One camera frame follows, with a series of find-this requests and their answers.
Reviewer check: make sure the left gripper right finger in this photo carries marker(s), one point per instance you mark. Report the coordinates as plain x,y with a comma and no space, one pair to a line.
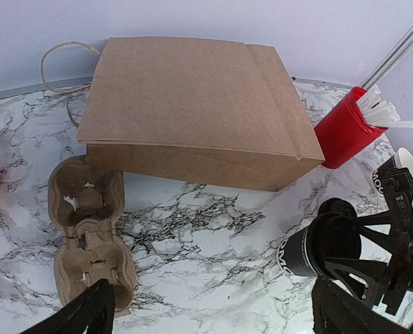
335,311

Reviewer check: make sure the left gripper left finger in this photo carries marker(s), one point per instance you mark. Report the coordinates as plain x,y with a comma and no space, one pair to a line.
91,312

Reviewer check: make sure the white stirrer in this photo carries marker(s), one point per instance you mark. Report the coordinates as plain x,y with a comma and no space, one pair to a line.
370,99
384,114

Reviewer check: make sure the red cylindrical holder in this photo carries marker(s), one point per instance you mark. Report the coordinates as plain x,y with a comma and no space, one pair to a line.
344,132

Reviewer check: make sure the cardboard cup carrier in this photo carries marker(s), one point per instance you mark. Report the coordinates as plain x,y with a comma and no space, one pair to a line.
85,203

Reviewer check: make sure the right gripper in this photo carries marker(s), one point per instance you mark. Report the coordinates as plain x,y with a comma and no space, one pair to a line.
392,231

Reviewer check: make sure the stacked black paper cup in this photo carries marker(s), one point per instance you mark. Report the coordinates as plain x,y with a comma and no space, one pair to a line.
401,159

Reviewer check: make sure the white stirrer right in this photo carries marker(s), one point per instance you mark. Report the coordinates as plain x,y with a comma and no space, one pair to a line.
384,114

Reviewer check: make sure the brown paper bag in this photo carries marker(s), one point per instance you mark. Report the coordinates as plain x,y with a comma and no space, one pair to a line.
203,111

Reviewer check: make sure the right aluminium frame post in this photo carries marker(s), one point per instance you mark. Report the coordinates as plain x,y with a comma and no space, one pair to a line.
392,58

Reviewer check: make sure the black paper coffee cup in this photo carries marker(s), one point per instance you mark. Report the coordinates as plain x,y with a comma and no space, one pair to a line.
293,257

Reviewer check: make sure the white stirrer left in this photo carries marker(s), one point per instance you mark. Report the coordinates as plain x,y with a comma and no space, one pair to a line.
370,99

